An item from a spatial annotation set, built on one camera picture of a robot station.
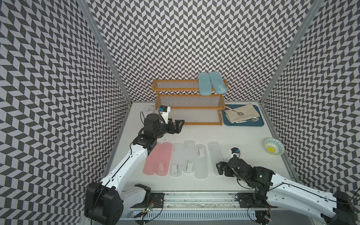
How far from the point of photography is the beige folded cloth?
1057mm

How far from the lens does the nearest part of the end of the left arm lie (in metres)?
0.59

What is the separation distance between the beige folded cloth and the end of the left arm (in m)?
0.50
